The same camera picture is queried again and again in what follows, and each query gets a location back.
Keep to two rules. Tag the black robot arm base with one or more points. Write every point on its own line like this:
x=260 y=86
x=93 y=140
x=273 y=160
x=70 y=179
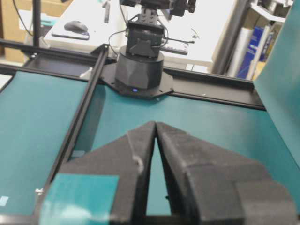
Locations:
x=138 y=71

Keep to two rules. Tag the cardboard box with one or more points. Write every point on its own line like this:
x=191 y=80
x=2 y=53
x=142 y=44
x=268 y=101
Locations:
x=17 y=16

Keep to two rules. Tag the black aluminium frame rail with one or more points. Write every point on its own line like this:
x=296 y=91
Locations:
x=73 y=131

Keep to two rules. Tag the black tripod pole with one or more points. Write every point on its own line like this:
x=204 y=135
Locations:
x=36 y=21

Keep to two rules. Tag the black computer mouse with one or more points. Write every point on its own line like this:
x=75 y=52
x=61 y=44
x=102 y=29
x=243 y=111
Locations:
x=76 y=27

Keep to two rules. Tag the black rear frame rail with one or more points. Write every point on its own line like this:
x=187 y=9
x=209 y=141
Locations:
x=192 y=85

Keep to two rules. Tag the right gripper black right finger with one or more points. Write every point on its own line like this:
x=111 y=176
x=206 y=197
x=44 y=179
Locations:
x=219 y=186

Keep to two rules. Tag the teal side panel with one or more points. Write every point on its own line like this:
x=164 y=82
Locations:
x=278 y=85

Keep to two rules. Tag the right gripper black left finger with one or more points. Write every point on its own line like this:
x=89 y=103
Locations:
x=108 y=186

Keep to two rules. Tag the white desk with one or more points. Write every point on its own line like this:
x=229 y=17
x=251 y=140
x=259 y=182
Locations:
x=183 y=32

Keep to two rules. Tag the blue white box stack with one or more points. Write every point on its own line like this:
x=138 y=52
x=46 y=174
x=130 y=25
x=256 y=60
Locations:
x=256 y=50

